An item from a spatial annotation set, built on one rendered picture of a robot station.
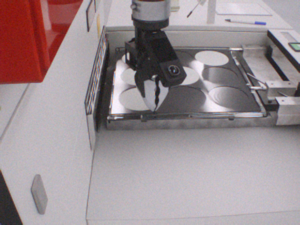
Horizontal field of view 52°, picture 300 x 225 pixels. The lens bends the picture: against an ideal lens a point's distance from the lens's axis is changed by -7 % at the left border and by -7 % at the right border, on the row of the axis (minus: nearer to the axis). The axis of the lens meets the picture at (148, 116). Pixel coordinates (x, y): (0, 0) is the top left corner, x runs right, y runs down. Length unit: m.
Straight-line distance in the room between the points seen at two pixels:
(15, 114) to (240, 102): 0.61
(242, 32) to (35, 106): 0.86
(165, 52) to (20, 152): 0.40
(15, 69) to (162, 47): 0.45
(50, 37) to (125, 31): 0.84
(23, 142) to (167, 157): 0.48
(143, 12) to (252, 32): 0.57
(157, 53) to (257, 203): 0.35
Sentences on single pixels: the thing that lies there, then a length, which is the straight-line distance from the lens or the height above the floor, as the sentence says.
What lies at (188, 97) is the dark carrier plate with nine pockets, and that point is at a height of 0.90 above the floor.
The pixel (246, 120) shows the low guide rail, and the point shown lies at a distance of 0.85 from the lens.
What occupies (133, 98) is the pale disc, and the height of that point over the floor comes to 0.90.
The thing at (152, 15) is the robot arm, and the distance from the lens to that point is 0.62.
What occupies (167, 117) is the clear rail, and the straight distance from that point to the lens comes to 0.73.
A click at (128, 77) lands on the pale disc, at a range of 0.87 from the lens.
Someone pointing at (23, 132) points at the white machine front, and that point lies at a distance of 0.31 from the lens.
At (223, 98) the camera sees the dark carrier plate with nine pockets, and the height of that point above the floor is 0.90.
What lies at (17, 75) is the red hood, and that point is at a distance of 0.22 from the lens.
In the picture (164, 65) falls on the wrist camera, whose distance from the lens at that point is 0.61.
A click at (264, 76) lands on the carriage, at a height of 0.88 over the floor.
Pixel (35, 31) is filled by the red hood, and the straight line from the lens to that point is 0.20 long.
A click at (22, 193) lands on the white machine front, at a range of 0.31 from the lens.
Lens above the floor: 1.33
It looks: 36 degrees down
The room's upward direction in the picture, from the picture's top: straight up
